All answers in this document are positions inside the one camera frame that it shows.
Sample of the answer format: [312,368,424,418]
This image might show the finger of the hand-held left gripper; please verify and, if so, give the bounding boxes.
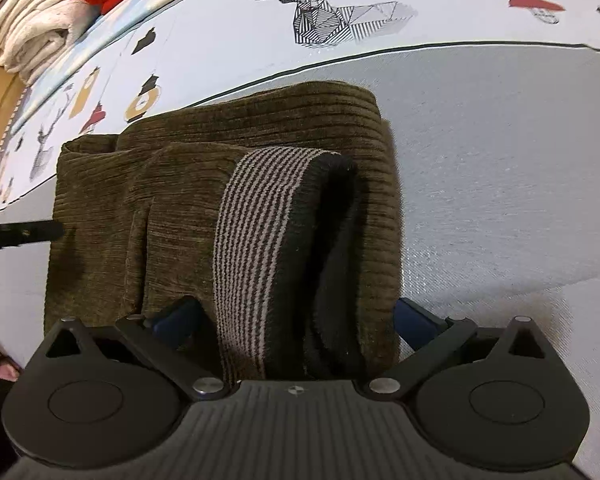
[0,218,65,252]

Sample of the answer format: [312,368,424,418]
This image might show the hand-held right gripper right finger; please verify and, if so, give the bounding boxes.
[367,297,549,403]

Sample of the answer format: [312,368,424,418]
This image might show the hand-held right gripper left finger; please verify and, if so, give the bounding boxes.
[42,295,227,402]

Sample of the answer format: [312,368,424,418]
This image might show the olive corduroy pants striped waistband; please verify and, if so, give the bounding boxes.
[44,79,405,383]

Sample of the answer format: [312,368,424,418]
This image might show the person's leg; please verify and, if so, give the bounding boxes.
[0,352,23,383]

